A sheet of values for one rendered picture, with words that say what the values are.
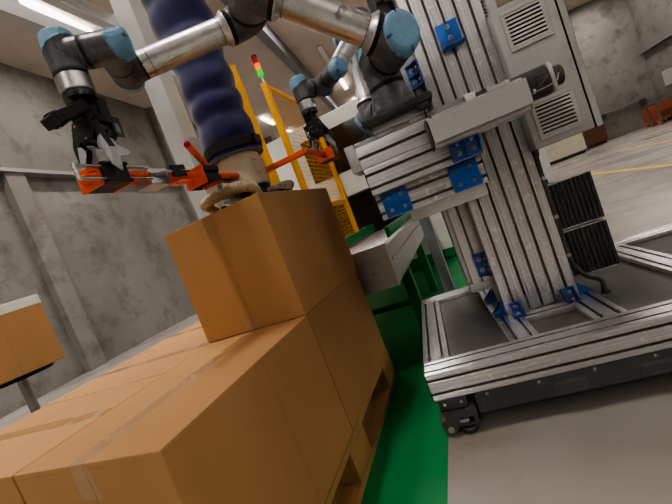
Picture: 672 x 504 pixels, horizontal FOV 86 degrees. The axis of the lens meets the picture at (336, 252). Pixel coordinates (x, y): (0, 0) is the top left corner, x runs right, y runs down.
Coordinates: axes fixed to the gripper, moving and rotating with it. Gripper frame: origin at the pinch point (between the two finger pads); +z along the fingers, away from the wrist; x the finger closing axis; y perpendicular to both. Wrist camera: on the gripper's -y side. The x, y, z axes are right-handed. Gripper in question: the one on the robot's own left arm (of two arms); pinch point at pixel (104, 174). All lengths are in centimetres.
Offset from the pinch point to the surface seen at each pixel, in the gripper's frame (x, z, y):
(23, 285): 555, -53, 279
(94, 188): 0.5, 3.3, -3.5
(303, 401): -21, 71, 12
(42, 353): 163, 40, 59
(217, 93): -7, -29, 53
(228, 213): -7.7, 15.5, 30.2
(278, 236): -20.1, 27.7, 32.4
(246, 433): -21, 64, -11
